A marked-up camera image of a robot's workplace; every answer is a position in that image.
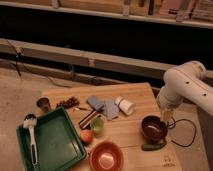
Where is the blue towel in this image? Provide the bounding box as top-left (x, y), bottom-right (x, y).
top-left (87, 96), bottom-right (119, 120)

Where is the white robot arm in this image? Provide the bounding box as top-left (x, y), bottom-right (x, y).
top-left (157, 61), bottom-right (213, 123)

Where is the green plastic tray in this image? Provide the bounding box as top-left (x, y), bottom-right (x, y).
top-left (16, 107), bottom-right (87, 171)

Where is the dark red bowl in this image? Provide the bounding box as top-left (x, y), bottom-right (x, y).
top-left (141, 115), bottom-right (168, 142)

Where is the green cucumber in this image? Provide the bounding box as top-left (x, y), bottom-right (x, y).
top-left (141, 142), bottom-right (166, 151)

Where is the wooden cutting board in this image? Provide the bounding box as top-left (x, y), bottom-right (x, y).
top-left (42, 83), bottom-right (182, 171)

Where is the small green cup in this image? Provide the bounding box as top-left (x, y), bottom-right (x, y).
top-left (90, 117), bottom-right (104, 134)

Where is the orange plastic bowl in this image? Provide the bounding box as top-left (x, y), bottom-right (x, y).
top-left (88, 141), bottom-right (124, 171)

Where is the striped black red box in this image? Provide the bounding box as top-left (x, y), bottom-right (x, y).
top-left (78, 110), bottom-right (100, 130)

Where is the orange peach fruit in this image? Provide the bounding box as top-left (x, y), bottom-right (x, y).
top-left (80, 129), bottom-right (93, 144)

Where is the small thin utensil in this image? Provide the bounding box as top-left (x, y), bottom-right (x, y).
top-left (73, 107), bottom-right (91, 111)

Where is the dark red grape bunch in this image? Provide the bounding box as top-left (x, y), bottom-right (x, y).
top-left (56, 97), bottom-right (80, 109)

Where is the small metal cup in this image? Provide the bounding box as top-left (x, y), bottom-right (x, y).
top-left (36, 97), bottom-right (51, 113)

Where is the black power cable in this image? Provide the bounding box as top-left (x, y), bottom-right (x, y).
top-left (166, 117), bottom-right (198, 148)

